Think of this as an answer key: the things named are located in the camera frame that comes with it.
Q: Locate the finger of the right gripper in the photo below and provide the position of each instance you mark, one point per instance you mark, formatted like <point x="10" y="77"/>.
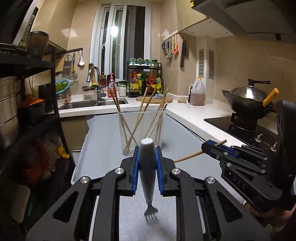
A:
<point x="220" y="152"/>

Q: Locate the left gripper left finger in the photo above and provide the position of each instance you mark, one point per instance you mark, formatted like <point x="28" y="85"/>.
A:
<point x="90" y="208"/>

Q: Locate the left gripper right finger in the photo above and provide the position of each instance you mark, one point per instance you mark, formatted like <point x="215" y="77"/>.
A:
<point x="205" y="210"/>

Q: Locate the white handled steel fork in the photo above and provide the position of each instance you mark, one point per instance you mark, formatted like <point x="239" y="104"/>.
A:
<point x="147" y="171"/>

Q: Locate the clear plastic utensil holder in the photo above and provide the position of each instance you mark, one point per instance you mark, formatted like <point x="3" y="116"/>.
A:
<point x="130" y="118"/>

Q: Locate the chrome kitchen faucet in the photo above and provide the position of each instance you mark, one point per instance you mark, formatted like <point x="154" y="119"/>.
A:
<point x="93" y="77"/>

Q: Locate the person hand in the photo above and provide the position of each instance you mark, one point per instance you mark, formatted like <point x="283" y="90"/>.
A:
<point x="274" y="220"/>

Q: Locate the black gas stove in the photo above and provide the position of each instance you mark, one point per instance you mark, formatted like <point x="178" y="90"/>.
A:
<point x="250" y="132"/>

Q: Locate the black wok with lid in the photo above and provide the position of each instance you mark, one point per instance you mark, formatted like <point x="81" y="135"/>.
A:
<point x="247" y="101"/>

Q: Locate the ginger root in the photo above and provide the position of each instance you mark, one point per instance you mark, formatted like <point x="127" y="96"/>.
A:
<point x="182" y="101"/>

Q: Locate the plastic oil jug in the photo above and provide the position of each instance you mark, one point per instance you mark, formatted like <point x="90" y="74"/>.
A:
<point x="196" y="93"/>

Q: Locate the white trash bin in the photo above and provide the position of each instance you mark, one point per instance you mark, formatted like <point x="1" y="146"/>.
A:
<point x="74" y="171"/>

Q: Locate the round wooden cutting board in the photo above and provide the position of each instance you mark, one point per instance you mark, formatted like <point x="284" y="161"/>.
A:
<point x="153" y="100"/>

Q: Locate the blue dish cloth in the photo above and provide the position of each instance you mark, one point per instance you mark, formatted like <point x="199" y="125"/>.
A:
<point x="158" y="96"/>

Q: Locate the large steel pot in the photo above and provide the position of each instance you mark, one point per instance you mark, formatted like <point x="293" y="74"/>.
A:
<point x="9" y="120"/>

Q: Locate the black cleaver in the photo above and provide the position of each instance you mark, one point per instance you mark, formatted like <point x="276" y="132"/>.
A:
<point x="183" y="53"/>

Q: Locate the hanging orange peeler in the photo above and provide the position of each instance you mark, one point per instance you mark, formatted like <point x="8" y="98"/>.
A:
<point x="176" y="45"/>

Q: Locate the black condiment rack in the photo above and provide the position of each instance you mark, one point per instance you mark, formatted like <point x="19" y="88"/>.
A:
<point x="142" y="76"/>

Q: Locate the white jar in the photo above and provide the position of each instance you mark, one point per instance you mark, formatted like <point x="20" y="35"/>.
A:
<point x="122" y="90"/>

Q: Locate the hanging scissors and tools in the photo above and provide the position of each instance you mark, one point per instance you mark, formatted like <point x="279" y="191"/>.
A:
<point x="167" y="46"/>

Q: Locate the stainless steel sink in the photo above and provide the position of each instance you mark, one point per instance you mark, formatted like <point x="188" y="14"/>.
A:
<point x="86" y="104"/>

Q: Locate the orange pot lid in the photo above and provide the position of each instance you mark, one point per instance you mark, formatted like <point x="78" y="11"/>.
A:
<point x="30" y="100"/>

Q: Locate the pink dish soap bottle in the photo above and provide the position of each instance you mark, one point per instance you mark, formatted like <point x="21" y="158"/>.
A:
<point x="111" y="85"/>

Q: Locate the green and blue basins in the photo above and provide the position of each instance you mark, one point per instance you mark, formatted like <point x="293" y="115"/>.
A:
<point x="62" y="85"/>

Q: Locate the range hood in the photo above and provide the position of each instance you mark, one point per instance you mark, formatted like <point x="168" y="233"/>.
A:
<point x="265" y="20"/>

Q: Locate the red jar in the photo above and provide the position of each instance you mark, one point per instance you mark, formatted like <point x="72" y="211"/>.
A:
<point x="103" y="81"/>

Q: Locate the hanging metal grater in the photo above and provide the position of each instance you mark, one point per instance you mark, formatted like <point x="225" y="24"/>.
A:
<point x="67" y="66"/>

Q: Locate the hanging white ladle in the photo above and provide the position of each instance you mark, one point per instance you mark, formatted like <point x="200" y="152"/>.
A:
<point x="81" y="60"/>

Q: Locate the yellow wok spatula handle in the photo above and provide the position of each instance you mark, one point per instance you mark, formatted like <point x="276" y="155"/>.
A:
<point x="273" y="94"/>

